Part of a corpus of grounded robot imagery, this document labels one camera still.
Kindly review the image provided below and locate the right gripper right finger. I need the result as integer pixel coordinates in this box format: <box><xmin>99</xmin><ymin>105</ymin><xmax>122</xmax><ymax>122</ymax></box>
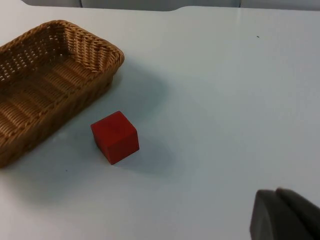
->
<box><xmin>275</xmin><ymin>187</ymin><xmax>320</xmax><ymax>240</ymax></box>

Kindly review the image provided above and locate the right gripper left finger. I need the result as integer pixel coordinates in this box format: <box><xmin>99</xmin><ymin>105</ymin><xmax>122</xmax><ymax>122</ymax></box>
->
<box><xmin>249</xmin><ymin>189</ymin><xmax>315</xmax><ymax>240</ymax></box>

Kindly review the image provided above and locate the red cube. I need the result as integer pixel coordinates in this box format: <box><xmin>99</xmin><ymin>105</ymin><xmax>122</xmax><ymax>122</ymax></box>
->
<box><xmin>90</xmin><ymin>110</ymin><xmax>140</xmax><ymax>166</ymax></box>

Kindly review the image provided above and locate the pale brown wicker basket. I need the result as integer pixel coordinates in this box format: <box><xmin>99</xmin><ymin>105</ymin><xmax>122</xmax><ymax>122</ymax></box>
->
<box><xmin>0</xmin><ymin>19</ymin><xmax>125</xmax><ymax>169</ymax></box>

